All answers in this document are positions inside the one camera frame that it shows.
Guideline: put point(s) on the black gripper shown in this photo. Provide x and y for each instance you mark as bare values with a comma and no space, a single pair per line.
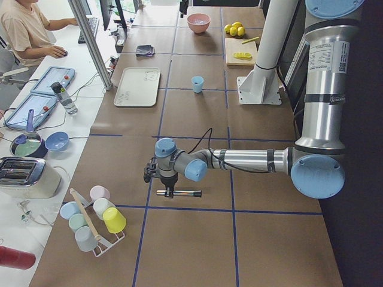
168,180
184,6

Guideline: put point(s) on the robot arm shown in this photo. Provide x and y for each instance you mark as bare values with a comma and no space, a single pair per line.
314,161

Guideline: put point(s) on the pink bowl with ice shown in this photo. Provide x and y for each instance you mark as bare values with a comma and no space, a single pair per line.
198,22

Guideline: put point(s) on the yellow cup on rack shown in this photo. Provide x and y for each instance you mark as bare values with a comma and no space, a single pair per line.
114,220

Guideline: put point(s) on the white cup on rack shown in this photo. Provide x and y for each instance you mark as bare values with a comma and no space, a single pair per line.
100,206

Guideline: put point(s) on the pink cup on rack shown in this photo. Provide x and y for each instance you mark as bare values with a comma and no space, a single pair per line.
99,191

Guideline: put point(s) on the light blue plastic cup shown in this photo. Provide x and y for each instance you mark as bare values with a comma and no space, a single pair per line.
197,83

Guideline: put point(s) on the grey cup on rack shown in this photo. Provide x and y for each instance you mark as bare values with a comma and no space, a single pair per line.
85,239

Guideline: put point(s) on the green cup on rack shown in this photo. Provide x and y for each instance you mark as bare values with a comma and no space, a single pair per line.
77,221

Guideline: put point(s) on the blue cup on rack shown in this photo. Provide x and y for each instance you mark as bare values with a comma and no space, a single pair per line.
69,209

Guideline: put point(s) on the whole lemon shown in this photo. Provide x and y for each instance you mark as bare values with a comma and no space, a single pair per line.
237,24
241,31
227,28

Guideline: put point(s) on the grey purple folded cloth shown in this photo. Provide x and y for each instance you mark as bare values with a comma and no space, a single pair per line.
146,50

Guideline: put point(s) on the wooden cutting board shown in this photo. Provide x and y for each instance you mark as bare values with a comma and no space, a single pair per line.
233,46

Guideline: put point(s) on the lemon slices stack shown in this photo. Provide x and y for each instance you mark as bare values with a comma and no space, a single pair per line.
242,55

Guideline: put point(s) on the black monitor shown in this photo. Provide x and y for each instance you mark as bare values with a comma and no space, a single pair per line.
106,7

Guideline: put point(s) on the yellow plastic knife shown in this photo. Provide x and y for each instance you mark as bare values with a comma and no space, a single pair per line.
250,40

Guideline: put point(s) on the cream bear tray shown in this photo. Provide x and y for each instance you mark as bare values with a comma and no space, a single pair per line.
137,87

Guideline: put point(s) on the blue bowl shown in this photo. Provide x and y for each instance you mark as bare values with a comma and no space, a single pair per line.
57,141

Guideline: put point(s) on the clear water bottle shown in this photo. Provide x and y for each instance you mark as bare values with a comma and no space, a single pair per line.
64,98

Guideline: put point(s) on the teach pendant tablet far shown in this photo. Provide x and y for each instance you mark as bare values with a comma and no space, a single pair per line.
53,74

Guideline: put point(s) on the teach pendant tablet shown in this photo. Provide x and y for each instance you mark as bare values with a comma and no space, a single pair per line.
43,106
53,74

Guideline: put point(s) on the silver toaster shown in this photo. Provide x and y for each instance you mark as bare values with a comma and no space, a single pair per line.
28,178

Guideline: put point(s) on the teach pendant tablet near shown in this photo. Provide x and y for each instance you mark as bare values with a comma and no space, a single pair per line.
43,106

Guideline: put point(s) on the seated person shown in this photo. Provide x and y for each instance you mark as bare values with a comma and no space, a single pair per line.
26,27

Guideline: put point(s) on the red cylinder container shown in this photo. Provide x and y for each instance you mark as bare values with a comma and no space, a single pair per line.
14,258

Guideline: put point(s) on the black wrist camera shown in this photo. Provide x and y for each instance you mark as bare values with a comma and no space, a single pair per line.
150,170

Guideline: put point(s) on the white wire cup rack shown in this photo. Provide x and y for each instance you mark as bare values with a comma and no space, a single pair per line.
104,244

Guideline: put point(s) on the aluminium frame post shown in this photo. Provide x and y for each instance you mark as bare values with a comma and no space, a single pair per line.
92,46

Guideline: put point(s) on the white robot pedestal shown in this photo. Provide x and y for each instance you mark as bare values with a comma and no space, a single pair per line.
260,86

